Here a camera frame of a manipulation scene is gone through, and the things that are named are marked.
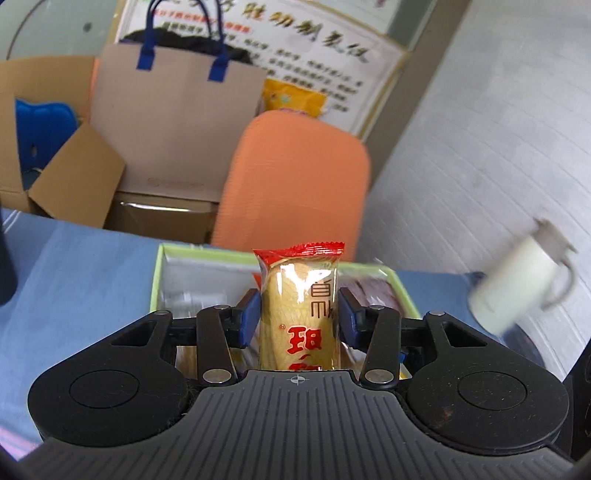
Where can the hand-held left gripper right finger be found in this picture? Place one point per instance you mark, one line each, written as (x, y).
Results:
(349, 319)

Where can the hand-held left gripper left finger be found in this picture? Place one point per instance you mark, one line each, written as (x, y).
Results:
(251, 319)

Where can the rice cracker packet red ends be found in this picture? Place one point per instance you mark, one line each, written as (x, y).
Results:
(295, 300)

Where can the light green cardboard box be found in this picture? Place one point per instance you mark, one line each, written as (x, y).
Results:
(159, 277)

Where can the dark red snack packet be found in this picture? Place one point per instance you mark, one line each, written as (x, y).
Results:
(374, 290)

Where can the orange chair back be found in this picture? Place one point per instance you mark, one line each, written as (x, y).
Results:
(295, 184)

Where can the white thermos jug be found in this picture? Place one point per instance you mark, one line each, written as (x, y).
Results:
(512, 281)

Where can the blue striped tablecloth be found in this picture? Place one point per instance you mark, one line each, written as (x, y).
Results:
(92, 277)

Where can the yellow packet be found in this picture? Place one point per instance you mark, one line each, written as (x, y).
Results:
(291, 98)

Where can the open brown cardboard box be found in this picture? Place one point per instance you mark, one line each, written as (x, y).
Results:
(69, 175)

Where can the black cup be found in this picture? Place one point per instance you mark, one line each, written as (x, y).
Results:
(5, 267)

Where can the blue plastic object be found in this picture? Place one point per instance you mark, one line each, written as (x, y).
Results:
(41, 129)

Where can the white wall poster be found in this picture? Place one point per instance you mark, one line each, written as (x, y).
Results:
(323, 60)

